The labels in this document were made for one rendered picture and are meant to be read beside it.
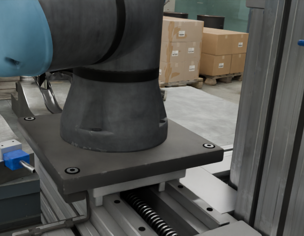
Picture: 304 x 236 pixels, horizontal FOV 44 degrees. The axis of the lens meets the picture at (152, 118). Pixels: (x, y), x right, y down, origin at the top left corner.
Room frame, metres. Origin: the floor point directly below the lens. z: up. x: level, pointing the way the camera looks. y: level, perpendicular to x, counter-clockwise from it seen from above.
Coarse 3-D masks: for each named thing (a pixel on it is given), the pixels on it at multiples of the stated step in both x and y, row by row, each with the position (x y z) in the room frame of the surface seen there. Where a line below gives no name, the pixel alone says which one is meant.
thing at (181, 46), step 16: (176, 32) 4.92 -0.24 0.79; (192, 32) 5.10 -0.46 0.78; (176, 48) 4.93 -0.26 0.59; (192, 48) 5.11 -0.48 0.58; (160, 64) 4.95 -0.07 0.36; (176, 64) 4.94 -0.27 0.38; (192, 64) 5.12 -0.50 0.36; (160, 80) 4.95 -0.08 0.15; (176, 80) 4.96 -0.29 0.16; (192, 80) 5.15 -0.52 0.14
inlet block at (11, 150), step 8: (0, 144) 0.80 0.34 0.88; (8, 144) 0.80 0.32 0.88; (16, 144) 0.80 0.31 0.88; (0, 152) 0.78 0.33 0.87; (8, 152) 0.79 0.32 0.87; (16, 152) 0.79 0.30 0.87; (24, 152) 0.79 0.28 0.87; (8, 160) 0.76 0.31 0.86; (16, 160) 0.76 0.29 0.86; (24, 160) 0.77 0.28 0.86; (16, 168) 0.76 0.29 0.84; (32, 168) 0.73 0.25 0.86
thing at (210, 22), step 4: (200, 16) 8.00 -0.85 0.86; (204, 16) 7.92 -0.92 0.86; (208, 16) 7.88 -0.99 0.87; (212, 16) 7.87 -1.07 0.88; (216, 16) 8.29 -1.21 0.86; (220, 16) 8.32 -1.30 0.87; (224, 16) 8.16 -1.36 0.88; (200, 20) 7.99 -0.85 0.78; (204, 20) 7.92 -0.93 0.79; (208, 20) 7.89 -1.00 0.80; (212, 20) 7.87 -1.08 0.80; (216, 20) 7.89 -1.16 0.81; (220, 20) 7.93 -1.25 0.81; (204, 24) 7.91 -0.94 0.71; (208, 24) 7.88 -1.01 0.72; (212, 24) 7.88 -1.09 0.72; (216, 24) 7.89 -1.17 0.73; (220, 24) 7.94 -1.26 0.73; (216, 28) 7.89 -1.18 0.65; (220, 28) 7.95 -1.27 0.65
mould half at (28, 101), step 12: (24, 84) 1.17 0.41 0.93; (36, 84) 1.18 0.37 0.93; (60, 84) 1.21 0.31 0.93; (12, 96) 1.29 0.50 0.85; (24, 96) 1.12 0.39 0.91; (36, 96) 1.13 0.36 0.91; (60, 96) 1.16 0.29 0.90; (12, 108) 1.30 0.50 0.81; (24, 108) 1.13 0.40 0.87; (36, 108) 1.08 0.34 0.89
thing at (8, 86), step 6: (0, 78) 1.84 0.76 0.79; (6, 78) 1.85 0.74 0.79; (12, 78) 1.86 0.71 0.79; (18, 78) 1.86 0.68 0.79; (0, 84) 1.72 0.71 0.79; (6, 84) 1.73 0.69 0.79; (12, 84) 1.73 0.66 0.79; (0, 90) 1.61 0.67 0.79; (6, 90) 1.62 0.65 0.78; (12, 90) 1.63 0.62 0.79; (0, 96) 1.52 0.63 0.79; (6, 96) 1.52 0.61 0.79
